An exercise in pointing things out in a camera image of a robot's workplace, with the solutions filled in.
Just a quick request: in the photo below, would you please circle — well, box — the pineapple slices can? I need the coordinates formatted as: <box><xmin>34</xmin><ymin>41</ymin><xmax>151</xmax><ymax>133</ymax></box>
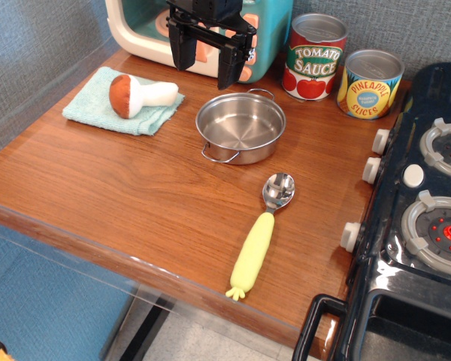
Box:
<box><xmin>337</xmin><ymin>49</ymin><xmax>404</xmax><ymax>120</ymax></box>

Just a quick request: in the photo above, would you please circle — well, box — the plush mushroom toy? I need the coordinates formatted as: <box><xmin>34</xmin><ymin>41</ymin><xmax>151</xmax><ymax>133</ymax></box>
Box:
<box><xmin>108</xmin><ymin>74</ymin><xmax>179</xmax><ymax>119</ymax></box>

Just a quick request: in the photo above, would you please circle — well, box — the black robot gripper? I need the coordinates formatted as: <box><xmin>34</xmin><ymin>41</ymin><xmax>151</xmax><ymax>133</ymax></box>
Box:
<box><xmin>167</xmin><ymin>1</ymin><xmax>256</xmax><ymax>90</ymax></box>

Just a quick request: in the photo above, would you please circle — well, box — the stainless steel pot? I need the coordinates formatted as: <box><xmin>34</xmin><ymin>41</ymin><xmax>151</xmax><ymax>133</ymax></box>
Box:
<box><xmin>195</xmin><ymin>89</ymin><xmax>286</xmax><ymax>165</ymax></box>

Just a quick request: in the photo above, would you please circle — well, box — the tomato sauce can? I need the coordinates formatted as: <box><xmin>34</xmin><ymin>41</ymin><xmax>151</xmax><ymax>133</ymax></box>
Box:
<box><xmin>282</xmin><ymin>13</ymin><xmax>348</xmax><ymax>101</ymax></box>

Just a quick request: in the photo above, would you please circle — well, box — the teal toy microwave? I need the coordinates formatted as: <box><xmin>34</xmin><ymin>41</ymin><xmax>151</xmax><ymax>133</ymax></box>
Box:
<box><xmin>105</xmin><ymin>0</ymin><xmax>293</xmax><ymax>83</ymax></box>

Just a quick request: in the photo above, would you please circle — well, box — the light teal towel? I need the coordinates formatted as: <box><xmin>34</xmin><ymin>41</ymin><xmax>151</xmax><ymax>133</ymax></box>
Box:
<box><xmin>62</xmin><ymin>67</ymin><xmax>185</xmax><ymax>135</ymax></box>

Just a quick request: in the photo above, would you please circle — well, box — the spoon with yellow handle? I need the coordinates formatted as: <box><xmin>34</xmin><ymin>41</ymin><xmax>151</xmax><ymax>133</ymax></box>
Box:
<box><xmin>225</xmin><ymin>172</ymin><xmax>295</xmax><ymax>302</ymax></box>

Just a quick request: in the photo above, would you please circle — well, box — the black toy stove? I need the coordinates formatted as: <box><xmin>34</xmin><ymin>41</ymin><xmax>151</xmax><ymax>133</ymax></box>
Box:
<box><xmin>293</xmin><ymin>62</ymin><xmax>451</xmax><ymax>360</ymax></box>

